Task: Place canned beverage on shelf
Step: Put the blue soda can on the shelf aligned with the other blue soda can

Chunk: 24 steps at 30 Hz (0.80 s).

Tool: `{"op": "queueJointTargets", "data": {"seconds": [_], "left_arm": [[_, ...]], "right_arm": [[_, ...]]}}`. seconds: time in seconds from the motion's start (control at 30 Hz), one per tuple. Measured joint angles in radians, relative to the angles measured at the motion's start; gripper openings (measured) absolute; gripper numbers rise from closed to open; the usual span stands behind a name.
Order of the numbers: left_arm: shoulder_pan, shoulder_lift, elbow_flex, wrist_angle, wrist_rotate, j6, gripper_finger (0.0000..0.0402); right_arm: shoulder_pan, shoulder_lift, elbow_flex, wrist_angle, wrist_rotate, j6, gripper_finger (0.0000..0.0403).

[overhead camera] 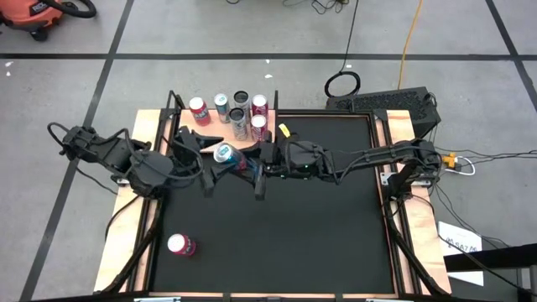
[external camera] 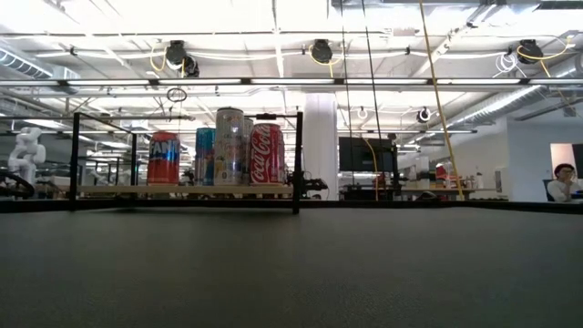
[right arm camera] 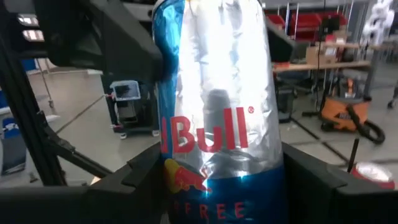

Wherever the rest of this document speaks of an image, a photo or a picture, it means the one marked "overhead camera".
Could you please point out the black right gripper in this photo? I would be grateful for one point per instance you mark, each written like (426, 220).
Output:
(274, 161)

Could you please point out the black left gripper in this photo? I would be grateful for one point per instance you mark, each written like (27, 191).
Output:
(186, 155)

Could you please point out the blue silver energy drink can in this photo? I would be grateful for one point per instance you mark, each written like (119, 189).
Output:
(228, 155)
(221, 107)

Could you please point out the red Coca-Cola can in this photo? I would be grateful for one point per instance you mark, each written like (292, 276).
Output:
(259, 127)
(259, 104)

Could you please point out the tall silver Celsius can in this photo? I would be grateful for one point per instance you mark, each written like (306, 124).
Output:
(242, 100)
(239, 123)

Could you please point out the red blue Fanta can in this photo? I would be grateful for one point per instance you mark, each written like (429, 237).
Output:
(199, 111)

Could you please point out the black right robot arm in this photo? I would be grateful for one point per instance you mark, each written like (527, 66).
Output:
(377, 153)

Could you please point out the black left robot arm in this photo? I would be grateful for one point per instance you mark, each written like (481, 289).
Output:
(147, 172)

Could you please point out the dark red soda can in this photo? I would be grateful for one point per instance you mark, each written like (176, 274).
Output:
(181, 245)

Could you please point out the black table mat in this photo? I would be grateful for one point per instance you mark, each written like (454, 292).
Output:
(293, 251)

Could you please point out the yellow power adapter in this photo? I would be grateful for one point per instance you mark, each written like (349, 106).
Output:
(449, 159)

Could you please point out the white paper sign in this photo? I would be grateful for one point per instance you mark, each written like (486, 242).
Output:
(461, 232)

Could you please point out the orange shop vacuum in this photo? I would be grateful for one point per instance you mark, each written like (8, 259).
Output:
(29, 14)

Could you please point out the black flat bar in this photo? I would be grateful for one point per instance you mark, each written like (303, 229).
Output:
(495, 256)

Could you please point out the wooden shelf with black frame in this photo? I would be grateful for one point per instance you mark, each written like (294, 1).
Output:
(183, 117)

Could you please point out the black aluminium table frame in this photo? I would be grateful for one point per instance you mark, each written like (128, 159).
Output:
(319, 112)

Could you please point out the silver metal bracket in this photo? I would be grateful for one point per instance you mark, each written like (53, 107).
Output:
(157, 300)

